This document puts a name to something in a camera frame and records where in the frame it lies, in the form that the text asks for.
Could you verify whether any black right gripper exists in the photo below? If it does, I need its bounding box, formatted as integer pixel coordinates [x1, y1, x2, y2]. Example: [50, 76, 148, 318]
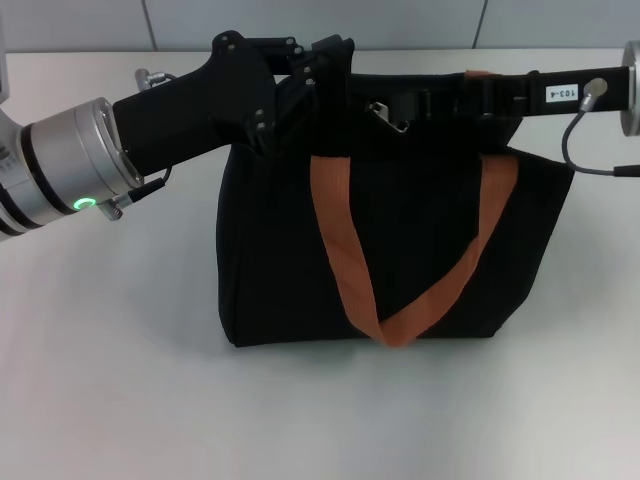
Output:
[398, 66, 629, 124]

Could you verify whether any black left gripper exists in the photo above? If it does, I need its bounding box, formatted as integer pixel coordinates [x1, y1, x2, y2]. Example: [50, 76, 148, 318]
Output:
[112, 30, 356, 175]

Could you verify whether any black bag with orange straps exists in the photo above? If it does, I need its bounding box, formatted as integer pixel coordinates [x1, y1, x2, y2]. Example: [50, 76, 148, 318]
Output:
[217, 37, 576, 350]

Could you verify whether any silver zipper pull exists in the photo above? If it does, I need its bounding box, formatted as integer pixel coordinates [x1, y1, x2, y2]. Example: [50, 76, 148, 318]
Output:
[366, 100, 413, 136]

